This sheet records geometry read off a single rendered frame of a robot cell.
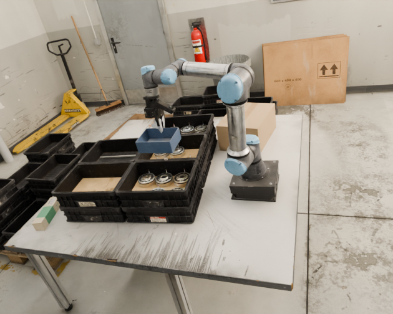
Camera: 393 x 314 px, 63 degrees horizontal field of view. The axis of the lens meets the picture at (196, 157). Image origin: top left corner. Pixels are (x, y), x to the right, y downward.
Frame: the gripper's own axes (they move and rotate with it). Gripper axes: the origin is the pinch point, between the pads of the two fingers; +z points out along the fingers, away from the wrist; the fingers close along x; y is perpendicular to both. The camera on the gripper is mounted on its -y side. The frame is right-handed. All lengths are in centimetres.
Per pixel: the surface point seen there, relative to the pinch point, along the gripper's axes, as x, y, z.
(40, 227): 41, 70, 45
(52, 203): 24, 74, 39
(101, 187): 14, 41, 31
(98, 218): 30, 36, 43
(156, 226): 27, 0, 46
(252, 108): -77, -35, 12
